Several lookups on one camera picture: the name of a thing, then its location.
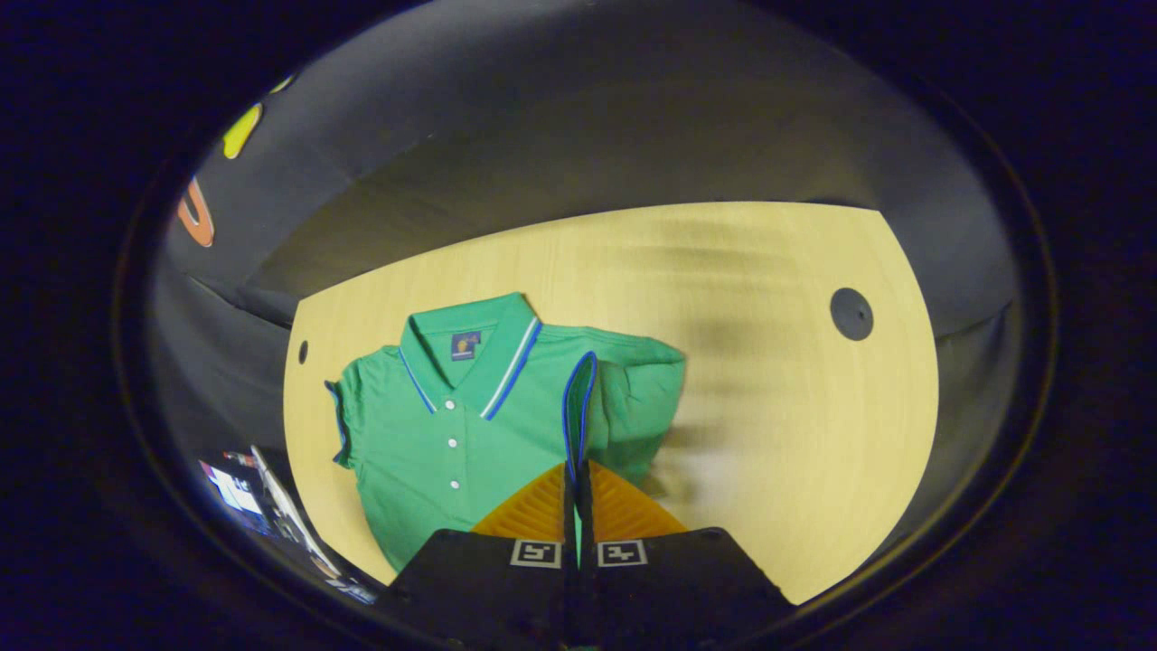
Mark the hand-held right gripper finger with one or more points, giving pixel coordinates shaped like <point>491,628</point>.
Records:
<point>586,542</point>
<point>569,542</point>

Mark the green T-shirt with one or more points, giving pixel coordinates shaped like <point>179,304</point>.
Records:
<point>434,470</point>

